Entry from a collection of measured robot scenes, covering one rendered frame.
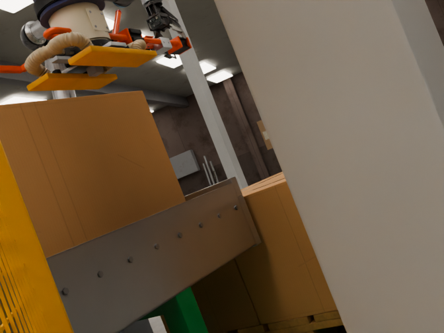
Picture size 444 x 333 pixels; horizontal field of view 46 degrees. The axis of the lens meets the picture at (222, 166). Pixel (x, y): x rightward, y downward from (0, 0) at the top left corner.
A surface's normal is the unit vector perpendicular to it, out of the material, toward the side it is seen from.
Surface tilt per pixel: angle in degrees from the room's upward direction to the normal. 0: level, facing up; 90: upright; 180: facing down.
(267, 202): 90
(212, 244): 90
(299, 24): 90
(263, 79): 90
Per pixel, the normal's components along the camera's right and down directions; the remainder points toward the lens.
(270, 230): -0.52, 0.18
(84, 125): 0.76, -0.32
